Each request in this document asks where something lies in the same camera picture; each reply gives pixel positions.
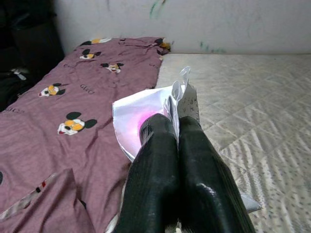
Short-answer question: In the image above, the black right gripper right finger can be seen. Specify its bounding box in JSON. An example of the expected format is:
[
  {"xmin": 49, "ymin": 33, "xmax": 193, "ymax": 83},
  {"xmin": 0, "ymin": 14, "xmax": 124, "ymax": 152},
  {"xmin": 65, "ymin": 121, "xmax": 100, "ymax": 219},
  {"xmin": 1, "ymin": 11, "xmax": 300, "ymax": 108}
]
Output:
[{"xmin": 178, "ymin": 116, "xmax": 257, "ymax": 233}]

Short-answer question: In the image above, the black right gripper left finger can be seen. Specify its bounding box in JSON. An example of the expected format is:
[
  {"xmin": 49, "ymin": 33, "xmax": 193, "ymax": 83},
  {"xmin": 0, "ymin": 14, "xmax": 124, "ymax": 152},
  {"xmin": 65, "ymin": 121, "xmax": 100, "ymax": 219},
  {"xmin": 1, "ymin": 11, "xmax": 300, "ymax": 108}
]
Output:
[{"xmin": 114, "ymin": 113, "xmax": 181, "ymax": 233}]

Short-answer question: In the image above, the white paper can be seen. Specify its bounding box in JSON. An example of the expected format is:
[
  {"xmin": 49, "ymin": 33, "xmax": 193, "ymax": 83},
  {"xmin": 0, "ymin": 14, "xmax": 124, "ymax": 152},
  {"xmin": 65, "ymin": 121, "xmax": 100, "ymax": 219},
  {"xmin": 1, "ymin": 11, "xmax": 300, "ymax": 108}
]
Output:
[{"xmin": 112, "ymin": 66, "xmax": 263, "ymax": 214}]

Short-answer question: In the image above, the white quilted mattress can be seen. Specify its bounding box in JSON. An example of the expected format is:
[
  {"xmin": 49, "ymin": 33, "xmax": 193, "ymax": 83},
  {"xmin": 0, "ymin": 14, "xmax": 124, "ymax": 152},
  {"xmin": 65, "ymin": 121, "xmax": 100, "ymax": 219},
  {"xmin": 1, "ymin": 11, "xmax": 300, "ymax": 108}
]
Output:
[{"xmin": 106, "ymin": 52, "xmax": 311, "ymax": 233}]

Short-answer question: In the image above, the purple Mickey Mouse blanket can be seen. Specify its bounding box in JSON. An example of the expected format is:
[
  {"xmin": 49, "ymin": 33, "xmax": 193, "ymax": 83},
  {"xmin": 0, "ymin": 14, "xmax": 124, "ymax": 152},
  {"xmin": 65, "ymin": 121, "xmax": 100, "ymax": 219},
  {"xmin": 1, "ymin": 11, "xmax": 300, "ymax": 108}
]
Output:
[{"xmin": 0, "ymin": 36, "xmax": 173, "ymax": 233}]

